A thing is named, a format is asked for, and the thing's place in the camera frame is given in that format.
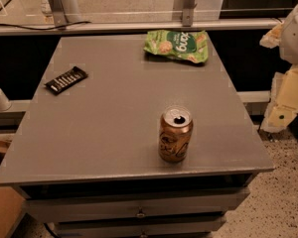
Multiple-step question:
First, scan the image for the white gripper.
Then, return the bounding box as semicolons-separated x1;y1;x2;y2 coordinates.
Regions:
259;4;298;133

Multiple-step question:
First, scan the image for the orange soda can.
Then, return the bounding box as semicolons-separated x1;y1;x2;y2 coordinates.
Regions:
159;106;194;163

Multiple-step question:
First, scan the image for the black rxbar chocolate bar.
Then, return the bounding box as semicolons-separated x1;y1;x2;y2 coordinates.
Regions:
45;66;88;95

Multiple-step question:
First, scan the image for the green snack chip bag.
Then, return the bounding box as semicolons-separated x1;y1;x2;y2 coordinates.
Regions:
144;30;209;63

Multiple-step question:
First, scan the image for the lower drawer with knob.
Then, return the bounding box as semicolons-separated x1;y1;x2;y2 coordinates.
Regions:
56;214;225;238

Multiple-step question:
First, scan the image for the drawer with knob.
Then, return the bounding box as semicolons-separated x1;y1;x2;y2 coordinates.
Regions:
24;187;249;222
56;214;225;238

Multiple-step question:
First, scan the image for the grey drawer cabinet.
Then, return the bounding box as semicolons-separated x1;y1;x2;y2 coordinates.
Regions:
0;33;276;238

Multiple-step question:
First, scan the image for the upper drawer with knob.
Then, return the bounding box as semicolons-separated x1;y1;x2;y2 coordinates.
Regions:
24;187;249;222

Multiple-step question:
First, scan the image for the brown cardboard box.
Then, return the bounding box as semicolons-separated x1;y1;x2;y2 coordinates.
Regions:
0;186;24;238

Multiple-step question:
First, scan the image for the centre metal bracket post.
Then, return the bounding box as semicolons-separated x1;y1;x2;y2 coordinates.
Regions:
182;0;196;27

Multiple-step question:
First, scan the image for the metal bracket post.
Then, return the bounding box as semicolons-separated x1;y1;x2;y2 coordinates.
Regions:
48;0;68;29
182;0;196;27

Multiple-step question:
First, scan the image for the left metal bracket post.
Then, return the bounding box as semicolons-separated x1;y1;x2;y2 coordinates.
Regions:
48;0;68;29

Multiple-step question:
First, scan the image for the black cable on rail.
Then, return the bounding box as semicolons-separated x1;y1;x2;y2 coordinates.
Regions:
0;20;92;32

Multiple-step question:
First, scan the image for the grey metal rail frame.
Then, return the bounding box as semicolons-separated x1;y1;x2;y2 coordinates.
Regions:
0;18;284;36

